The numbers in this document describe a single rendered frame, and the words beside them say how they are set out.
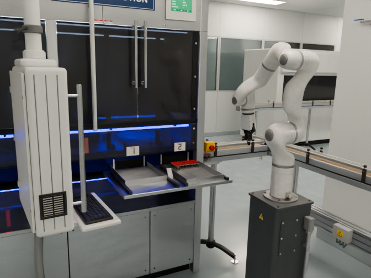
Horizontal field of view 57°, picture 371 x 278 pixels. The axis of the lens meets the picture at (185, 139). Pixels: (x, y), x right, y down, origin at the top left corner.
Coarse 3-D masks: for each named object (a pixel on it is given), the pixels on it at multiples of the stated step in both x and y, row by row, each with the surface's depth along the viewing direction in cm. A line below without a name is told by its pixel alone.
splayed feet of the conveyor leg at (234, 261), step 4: (200, 240) 292; (204, 240) 290; (208, 244) 286; (212, 244) 285; (216, 244) 285; (220, 244) 285; (220, 248) 283; (224, 248) 282; (224, 252) 282; (228, 252) 280; (232, 252) 281; (232, 256) 279; (232, 260) 282; (236, 260) 282
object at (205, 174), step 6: (204, 168) 235; (210, 168) 227; (180, 174) 211; (186, 174) 222; (192, 174) 222; (198, 174) 222; (204, 174) 223; (210, 174) 223; (216, 174) 221; (222, 174) 213; (186, 180) 203; (192, 180) 204; (198, 180) 206; (204, 180) 208; (210, 180) 210; (216, 180) 212
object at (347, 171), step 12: (264, 144) 293; (300, 156) 258; (312, 156) 256; (324, 156) 242; (312, 168) 248; (324, 168) 239; (336, 168) 230; (348, 168) 227; (360, 168) 217; (348, 180) 222; (360, 180) 214
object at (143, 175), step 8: (112, 168) 222; (128, 168) 232; (136, 168) 232; (144, 168) 233; (152, 168) 229; (120, 176) 205; (128, 176) 216; (136, 176) 216; (144, 176) 216; (152, 176) 217; (160, 176) 207; (128, 184) 198; (136, 184) 201
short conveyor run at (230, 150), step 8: (216, 144) 263; (224, 144) 272; (232, 144) 275; (240, 144) 278; (256, 144) 293; (208, 152) 263; (216, 152) 265; (224, 152) 270; (232, 152) 273; (240, 152) 277; (248, 152) 281; (256, 152) 284; (264, 152) 288; (216, 160) 268; (224, 160) 271
